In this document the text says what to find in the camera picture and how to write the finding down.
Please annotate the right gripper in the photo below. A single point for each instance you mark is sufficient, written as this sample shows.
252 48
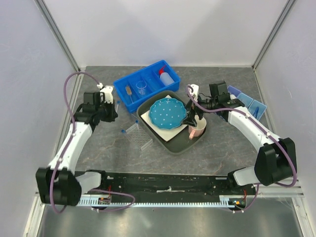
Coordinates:
191 108

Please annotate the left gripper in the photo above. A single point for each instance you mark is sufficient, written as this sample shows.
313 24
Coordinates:
113 114

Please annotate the white wash bottle red cap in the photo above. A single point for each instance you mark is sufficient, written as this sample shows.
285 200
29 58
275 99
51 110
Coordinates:
165 77

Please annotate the blue safety glasses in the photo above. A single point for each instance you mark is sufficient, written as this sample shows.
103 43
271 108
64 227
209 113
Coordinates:
255 114

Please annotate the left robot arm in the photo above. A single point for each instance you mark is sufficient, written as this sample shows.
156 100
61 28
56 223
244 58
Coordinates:
57 183

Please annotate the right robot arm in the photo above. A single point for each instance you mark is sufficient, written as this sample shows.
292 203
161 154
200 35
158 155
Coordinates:
276 158

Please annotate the pink ceramic mug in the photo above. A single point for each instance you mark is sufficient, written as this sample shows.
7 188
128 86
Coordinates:
199 129

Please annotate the dark green tray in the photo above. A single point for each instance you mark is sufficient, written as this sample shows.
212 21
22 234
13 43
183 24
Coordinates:
180 143

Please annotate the teal polka dot plate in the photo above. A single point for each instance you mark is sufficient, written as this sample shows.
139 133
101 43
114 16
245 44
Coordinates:
167 113

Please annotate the white square plate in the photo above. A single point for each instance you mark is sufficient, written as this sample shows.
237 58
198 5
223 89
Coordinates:
167 134

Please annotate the clear acrylic tube rack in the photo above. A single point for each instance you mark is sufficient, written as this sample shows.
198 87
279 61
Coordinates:
139 137

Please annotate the blue divided storage bin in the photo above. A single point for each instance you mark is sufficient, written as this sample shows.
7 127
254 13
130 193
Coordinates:
154 85

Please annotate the light blue three-compartment box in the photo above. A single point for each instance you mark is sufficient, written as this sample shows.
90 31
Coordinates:
248 101

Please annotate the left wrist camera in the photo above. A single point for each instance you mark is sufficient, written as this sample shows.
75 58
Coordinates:
106 93

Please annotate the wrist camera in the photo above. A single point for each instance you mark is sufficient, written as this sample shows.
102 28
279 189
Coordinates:
193 90
106 93

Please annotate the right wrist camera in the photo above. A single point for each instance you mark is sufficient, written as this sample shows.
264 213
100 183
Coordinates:
193 90

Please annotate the left aluminium frame post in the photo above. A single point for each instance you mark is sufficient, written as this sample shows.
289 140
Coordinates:
57 33

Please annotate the aluminium frame post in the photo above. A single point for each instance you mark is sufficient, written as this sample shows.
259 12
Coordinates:
57 33
273 33

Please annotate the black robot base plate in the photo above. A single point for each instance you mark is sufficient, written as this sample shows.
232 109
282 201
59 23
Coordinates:
171 188

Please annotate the right aluminium frame post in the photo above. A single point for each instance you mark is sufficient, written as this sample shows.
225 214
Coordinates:
273 33

